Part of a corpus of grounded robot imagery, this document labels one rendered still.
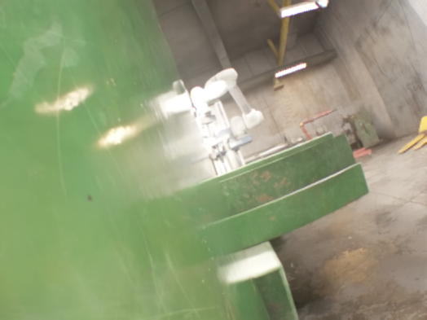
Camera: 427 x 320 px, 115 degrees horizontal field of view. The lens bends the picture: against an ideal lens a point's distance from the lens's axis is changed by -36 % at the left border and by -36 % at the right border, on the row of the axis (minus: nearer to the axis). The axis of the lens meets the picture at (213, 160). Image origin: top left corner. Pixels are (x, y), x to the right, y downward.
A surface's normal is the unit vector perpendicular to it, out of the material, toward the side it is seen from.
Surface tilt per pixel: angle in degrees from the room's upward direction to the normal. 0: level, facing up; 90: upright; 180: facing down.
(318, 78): 90
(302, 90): 90
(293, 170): 90
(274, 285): 90
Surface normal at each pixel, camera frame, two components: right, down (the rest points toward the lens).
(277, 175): -0.09, -0.08
